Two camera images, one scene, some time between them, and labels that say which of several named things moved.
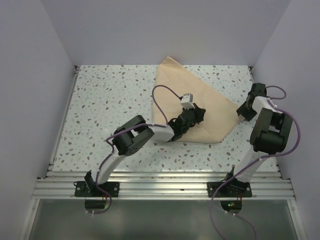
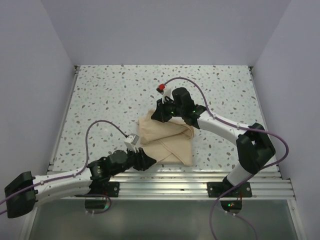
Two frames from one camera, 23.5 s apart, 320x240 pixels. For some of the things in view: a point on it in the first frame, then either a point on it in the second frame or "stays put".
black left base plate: x=89 y=189 stays put
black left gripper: x=199 y=112 to x=143 y=161
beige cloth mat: x=174 y=80 to x=168 y=142
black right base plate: x=229 y=189 stays put
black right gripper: x=241 y=111 to x=160 y=114
